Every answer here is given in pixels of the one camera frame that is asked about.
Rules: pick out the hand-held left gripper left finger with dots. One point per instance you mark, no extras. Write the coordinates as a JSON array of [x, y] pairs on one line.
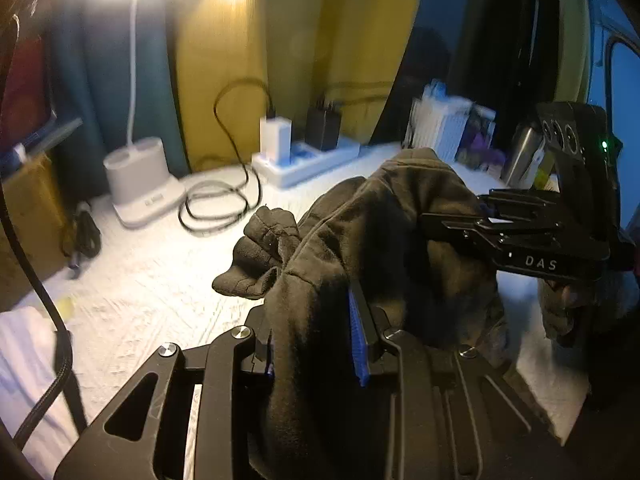
[[235, 350]]

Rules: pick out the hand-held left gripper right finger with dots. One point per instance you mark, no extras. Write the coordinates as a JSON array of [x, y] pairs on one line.
[[357, 335]]

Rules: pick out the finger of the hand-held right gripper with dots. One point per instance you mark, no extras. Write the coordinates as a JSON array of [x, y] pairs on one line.
[[460, 227], [530, 200]]

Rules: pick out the brown printed t-shirt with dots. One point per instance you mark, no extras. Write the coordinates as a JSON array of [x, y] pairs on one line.
[[390, 210]]

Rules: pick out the steel tumbler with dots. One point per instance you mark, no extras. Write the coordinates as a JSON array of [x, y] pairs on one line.
[[520, 155]]

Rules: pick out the purple packet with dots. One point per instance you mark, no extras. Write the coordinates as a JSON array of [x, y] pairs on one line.
[[480, 140]]

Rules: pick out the white plastic basket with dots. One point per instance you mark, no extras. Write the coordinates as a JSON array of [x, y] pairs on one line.
[[440, 125]]

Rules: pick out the narrow yellow curtain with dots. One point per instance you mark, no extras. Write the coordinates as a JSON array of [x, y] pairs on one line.
[[570, 35]]

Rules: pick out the black charger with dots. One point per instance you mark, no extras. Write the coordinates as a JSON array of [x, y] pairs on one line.
[[322, 127]]

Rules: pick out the white power strip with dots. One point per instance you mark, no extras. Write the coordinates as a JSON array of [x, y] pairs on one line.
[[300, 165]]

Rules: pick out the small yellow paper scrap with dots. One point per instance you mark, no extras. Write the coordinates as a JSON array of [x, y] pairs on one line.
[[65, 307]]

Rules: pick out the white desk lamp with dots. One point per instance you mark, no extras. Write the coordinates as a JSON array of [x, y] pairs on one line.
[[140, 170]]

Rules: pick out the white charger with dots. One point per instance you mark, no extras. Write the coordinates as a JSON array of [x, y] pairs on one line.
[[276, 137]]

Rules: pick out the white cloth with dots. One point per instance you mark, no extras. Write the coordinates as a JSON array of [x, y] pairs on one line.
[[30, 360]]

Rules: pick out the cardboard box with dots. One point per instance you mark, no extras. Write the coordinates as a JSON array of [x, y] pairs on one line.
[[30, 230]]

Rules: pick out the wide yellow curtain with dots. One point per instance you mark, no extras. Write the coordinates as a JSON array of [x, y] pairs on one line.
[[300, 25]]

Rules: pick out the grey tablet stand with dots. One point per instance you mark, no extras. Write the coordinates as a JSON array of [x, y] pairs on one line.
[[55, 135]]

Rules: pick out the teal curtain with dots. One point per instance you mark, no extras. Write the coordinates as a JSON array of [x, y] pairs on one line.
[[100, 75]]

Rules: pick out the tablet with red screen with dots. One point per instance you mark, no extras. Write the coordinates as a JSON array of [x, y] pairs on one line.
[[25, 85]]

